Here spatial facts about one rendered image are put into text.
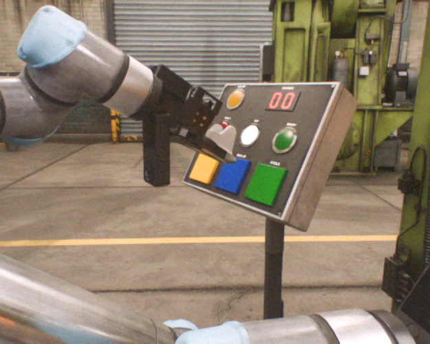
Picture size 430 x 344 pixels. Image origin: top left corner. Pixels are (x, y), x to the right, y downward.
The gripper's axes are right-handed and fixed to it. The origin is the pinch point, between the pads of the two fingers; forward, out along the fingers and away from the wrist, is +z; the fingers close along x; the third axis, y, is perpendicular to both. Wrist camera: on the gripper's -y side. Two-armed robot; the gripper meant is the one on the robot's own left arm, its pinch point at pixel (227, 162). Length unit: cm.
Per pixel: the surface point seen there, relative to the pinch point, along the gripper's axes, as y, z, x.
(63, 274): -85, 65, 186
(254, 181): -0.1, 10.4, 2.4
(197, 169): -1.3, 10.4, 21.7
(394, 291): -9.0, 41.4, -16.1
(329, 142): 11.8, 15.0, -6.9
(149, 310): -72, 88, 116
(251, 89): 20.8, 11.1, 16.1
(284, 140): 9.4, 10.7, -0.2
